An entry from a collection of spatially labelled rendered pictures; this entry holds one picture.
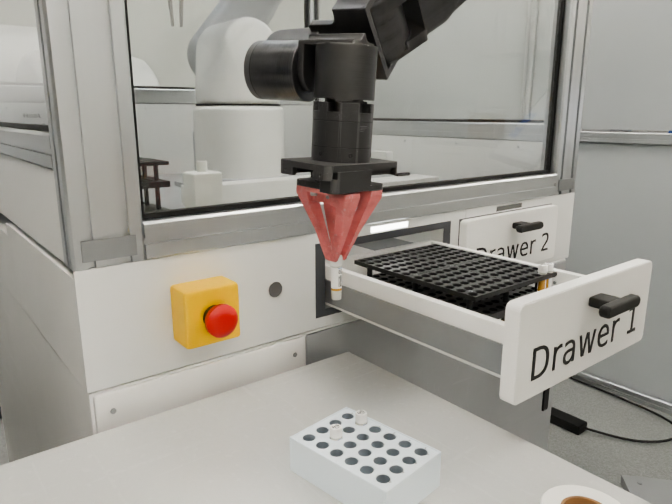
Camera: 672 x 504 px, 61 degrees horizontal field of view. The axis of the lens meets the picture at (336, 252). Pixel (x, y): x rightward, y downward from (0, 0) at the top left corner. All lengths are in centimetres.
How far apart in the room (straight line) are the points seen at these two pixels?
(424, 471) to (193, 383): 34
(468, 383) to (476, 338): 52
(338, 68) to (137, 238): 31
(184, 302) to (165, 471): 18
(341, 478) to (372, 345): 41
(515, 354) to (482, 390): 62
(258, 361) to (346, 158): 38
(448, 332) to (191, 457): 31
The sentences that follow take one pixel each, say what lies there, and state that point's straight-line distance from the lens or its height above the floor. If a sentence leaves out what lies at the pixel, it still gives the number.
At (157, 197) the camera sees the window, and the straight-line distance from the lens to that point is 71.
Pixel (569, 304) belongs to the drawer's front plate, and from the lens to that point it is 67.
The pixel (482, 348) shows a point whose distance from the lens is 65.
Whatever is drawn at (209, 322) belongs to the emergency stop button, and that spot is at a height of 88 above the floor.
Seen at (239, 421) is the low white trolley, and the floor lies 76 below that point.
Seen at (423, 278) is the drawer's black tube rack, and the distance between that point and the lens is 76.
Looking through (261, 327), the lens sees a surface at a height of 83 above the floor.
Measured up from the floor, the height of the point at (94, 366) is 83.
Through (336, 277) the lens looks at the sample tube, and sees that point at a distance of 57.
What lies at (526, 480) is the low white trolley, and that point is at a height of 76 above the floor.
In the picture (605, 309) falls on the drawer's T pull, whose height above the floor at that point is 91.
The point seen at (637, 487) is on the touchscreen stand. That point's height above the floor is 3.
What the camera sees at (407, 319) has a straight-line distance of 72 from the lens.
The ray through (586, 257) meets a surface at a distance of 256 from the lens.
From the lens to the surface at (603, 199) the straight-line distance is 250.
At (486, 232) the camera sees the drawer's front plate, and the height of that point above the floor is 90.
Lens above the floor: 111
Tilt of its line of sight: 14 degrees down
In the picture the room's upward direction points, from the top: straight up
